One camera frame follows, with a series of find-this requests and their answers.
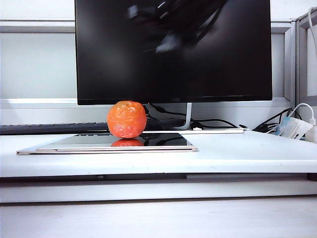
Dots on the flat glossy tablet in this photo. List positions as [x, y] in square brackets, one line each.
[161, 141]

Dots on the orange fruit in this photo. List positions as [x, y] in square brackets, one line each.
[126, 119]

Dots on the grey desk partition frame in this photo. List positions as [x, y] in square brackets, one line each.
[297, 62]

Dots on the white monitor stand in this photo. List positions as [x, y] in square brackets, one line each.
[188, 116]

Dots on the black keyboard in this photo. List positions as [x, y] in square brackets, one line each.
[49, 129]

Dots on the black computer monitor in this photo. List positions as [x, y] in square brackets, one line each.
[173, 54]

